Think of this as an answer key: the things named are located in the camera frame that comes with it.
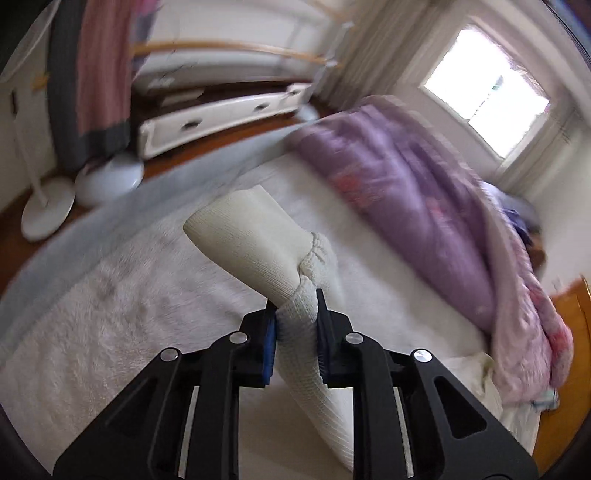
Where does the white knit cardigan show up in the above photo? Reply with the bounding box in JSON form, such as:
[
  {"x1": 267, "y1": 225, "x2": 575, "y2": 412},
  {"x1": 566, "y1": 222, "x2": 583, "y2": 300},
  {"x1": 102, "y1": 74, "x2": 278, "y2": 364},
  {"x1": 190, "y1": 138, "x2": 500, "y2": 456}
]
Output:
[{"x1": 182, "y1": 184, "x2": 507, "y2": 474}]

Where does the light blue pillow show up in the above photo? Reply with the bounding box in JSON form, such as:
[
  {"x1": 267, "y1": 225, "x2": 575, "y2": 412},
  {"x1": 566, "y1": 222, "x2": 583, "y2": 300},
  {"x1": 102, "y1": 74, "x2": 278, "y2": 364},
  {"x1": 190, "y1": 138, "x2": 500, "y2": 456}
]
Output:
[{"x1": 531, "y1": 388, "x2": 560, "y2": 412}]

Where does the wooden headboard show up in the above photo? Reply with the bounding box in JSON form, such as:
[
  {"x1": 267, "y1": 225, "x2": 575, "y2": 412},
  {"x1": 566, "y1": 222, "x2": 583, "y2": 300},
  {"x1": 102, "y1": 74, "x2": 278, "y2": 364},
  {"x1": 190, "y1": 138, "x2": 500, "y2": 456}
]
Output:
[{"x1": 533, "y1": 276, "x2": 590, "y2": 479}]

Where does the white fluffy bed blanket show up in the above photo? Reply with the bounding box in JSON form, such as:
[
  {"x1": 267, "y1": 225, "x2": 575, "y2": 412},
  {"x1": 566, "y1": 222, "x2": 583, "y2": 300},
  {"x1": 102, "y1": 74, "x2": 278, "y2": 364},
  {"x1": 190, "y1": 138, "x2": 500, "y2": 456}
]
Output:
[{"x1": 1, "y1": 130, "x2": 540, "y2": 469}]

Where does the white round rack base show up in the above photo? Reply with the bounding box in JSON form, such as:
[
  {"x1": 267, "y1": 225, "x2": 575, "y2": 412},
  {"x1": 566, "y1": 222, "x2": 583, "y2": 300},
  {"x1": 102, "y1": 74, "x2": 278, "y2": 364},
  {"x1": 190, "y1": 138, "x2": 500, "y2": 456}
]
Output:
[{"x1": 74, "y1": 152, "x2": 144, "y2": 208}]

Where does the purple floral quilt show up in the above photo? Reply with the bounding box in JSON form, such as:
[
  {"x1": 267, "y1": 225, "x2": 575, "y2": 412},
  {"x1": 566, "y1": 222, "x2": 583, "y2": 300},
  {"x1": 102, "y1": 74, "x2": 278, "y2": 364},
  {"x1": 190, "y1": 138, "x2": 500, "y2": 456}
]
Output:
[{"x1": 287, "y1": 96, "x2": 566, "y2": 404}]

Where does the right grey curtain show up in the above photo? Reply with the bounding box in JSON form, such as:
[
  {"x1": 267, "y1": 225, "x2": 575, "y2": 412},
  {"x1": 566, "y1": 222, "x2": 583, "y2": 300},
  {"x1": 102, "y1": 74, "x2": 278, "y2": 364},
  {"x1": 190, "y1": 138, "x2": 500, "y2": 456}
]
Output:
[{"x1": 493, "y1": 106, "x2": 586, "y2": 199}]

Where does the grey curtain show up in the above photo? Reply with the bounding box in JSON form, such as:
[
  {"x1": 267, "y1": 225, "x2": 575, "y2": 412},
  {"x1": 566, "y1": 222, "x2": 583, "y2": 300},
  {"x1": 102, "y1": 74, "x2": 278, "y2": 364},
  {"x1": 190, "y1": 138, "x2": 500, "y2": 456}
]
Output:
[
  {"x1": 317, "y1": 0, "x2": 452, "y2": 110},
  {"x1": 493, "y1": 106, "x2": 586, "y2": 199}
]

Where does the white drawer tv cabinet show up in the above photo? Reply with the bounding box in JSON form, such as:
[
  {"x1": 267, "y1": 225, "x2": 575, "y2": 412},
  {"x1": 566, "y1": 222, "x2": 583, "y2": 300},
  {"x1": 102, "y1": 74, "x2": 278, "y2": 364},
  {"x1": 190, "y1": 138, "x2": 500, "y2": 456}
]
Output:
[{"x1": 136, "y1": 82, "x2": 311, "y2": 160}]

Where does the window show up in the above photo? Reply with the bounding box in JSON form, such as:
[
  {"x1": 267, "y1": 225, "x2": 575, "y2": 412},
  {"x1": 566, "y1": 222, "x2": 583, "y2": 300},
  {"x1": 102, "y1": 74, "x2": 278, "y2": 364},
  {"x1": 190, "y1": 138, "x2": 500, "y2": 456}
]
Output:
[{"x1": 423, "y1": 24, "x2": 550, "y2": 160}]

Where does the pink grey towel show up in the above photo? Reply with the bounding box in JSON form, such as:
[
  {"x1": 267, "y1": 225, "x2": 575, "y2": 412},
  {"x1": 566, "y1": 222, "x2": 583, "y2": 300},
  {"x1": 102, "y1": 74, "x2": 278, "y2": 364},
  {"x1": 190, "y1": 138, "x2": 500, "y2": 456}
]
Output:
[{"x1": 47, "y1": 0, "x2": 161, "y2": 174}]

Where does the left grey curtain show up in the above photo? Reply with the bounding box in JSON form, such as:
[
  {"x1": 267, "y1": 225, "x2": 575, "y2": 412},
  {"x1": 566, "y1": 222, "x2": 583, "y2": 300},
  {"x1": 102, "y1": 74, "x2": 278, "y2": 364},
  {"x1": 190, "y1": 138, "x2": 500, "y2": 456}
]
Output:
[{"x1": 317, "y1": 0, "x2": 452, "y2": 110}]

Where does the white standing fan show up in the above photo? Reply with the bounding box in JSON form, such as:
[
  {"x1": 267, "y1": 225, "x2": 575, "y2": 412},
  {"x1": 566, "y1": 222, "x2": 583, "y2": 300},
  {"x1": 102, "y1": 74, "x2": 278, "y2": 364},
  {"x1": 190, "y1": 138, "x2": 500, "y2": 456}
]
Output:
[{"x1": 1, "y1": 1, "x2": 75, "y2": 243}]

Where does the wooden rail clothes rack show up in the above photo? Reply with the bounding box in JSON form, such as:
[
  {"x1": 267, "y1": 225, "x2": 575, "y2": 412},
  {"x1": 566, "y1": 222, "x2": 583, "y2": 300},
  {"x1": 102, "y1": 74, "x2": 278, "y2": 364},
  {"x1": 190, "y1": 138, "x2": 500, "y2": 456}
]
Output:
[{"x1": 29, "y1": 0, "x2": 366, "y2": 91}]

